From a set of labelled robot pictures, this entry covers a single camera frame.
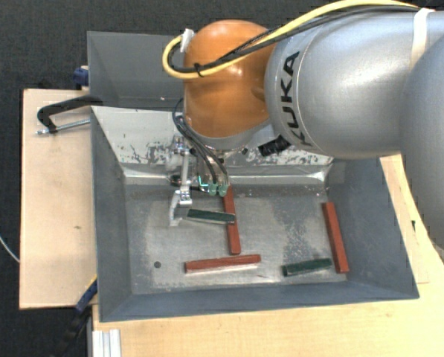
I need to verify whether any dark green flat block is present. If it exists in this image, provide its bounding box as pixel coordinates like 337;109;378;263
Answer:
186;208;237;225
281;257;335;277

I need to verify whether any grey metal bin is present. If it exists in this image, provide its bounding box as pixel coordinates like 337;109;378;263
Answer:
86;30;420;323

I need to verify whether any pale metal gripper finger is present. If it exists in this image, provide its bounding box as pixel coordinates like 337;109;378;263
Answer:
169;190;182;227
177;188;193;221

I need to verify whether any red-brown flat block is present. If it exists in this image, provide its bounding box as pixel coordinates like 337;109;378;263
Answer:
222;186;242;257
321;201;351;274
184;254;263;275

